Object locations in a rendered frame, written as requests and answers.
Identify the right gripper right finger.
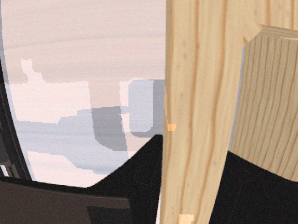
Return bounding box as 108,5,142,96
208,151,298,224

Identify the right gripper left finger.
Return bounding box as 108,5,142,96
0,134,163,224

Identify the wooden maze board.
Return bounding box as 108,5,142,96
159,0,298,224

